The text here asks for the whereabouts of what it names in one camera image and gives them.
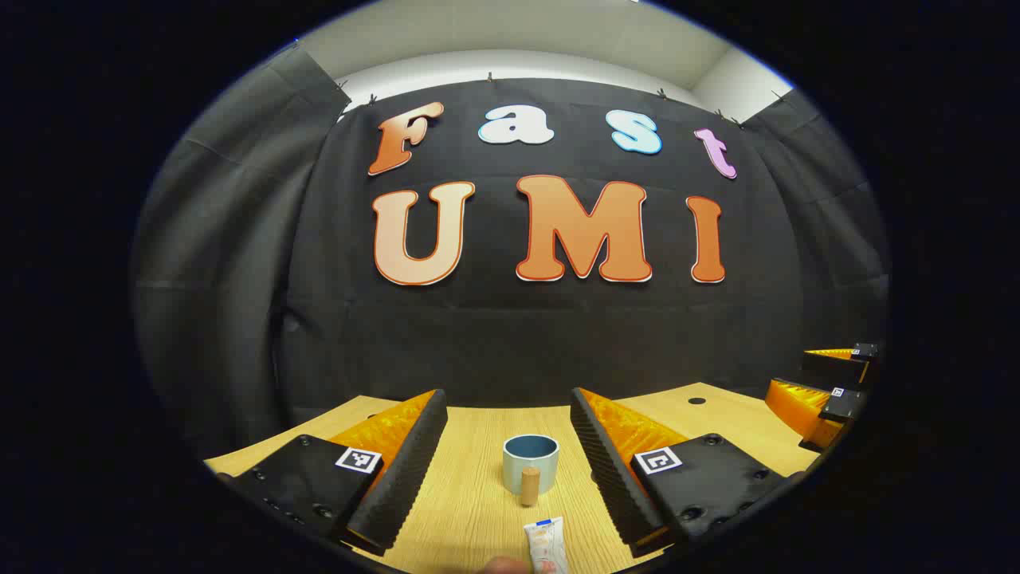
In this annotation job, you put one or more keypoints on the black backdrop cloth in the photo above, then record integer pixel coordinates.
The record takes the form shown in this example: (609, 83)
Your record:
(518, 335)

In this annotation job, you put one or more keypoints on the wooden desktop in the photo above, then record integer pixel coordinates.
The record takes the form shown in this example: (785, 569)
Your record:
(478, 494)

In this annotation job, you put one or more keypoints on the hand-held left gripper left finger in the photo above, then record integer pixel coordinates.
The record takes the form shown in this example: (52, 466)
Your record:
(406, 470)

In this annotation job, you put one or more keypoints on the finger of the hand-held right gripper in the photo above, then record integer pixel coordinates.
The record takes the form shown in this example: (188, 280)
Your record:
(837, 368)
(797, 402)

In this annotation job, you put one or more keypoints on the white toothpaste tube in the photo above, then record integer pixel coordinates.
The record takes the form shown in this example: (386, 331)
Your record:
(546, 542)

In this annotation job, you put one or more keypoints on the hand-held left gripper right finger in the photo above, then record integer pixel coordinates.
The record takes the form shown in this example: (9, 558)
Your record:
(610, 470)

